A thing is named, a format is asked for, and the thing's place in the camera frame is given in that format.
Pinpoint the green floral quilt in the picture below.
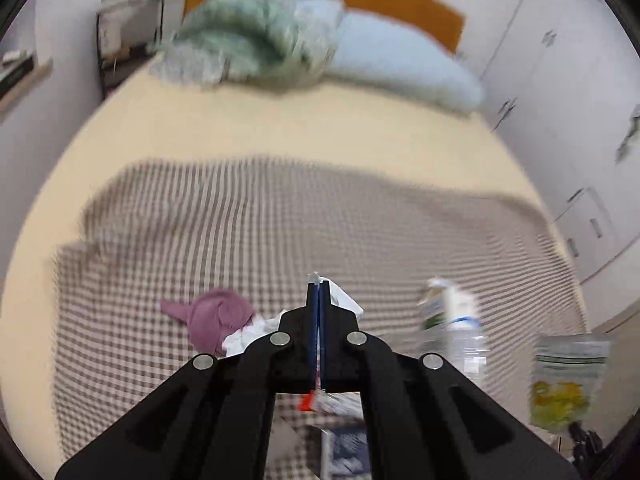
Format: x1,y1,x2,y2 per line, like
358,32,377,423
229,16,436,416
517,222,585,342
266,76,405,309
152,0,346,91

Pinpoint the beige windowsill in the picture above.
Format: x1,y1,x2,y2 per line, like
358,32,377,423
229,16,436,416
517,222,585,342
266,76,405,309
0,57,55,113

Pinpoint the dark blue box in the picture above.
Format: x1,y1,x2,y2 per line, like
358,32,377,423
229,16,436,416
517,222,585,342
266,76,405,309
320,425,372,480

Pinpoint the light blue pillow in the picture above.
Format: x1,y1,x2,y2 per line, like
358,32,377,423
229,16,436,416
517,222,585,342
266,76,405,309
292,0,486,113

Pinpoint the white wardrobe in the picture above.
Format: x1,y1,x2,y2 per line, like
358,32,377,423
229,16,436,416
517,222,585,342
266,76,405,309
460,0,640,286

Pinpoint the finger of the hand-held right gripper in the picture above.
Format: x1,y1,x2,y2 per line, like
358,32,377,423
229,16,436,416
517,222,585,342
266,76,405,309
569,422,607,467

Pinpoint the white and green packet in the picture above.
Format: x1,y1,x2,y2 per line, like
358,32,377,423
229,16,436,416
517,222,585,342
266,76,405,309
530,335,613,433

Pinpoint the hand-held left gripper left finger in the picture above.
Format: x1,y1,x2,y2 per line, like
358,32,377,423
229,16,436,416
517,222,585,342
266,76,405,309
55,282,319,480

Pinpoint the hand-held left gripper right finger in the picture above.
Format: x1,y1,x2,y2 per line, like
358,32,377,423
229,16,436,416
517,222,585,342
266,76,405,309
320,282,581,480

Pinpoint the black flat box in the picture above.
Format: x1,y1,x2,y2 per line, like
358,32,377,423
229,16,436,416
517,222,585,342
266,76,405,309
0,55,38,96

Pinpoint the purple cloth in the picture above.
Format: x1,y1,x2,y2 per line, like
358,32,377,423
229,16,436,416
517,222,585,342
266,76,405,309
160,287,256,356

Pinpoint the wooden bed, yellow sheet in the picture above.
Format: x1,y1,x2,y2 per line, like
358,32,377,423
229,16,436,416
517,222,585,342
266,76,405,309
0,55,591,480

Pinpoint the clear plastic bottle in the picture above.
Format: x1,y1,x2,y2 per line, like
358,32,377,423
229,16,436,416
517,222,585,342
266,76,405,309
417,276,490,386

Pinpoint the red and white snack bag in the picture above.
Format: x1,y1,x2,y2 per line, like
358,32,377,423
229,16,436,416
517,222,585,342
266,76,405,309
299,389,362,417

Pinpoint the brown checked blanket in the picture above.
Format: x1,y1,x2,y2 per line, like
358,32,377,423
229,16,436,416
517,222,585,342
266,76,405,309
52,157,588,480

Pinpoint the black bedside rack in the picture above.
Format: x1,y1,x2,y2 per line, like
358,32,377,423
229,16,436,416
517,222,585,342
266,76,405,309
95,0,166,101

